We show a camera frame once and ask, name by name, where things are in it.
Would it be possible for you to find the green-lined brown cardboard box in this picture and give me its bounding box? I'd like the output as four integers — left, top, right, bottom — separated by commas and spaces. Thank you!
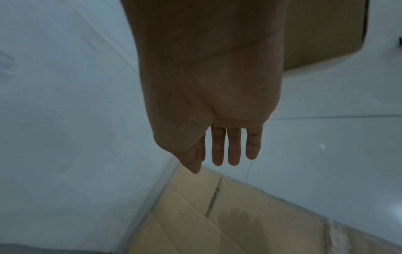
125, 164, 402, 254

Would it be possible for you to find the open brown carton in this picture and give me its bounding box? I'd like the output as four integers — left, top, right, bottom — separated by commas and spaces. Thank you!
282, 0, 369, 72

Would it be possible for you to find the person's right hand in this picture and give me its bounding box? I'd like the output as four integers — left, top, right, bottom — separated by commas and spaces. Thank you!
119, 0, 285, 174

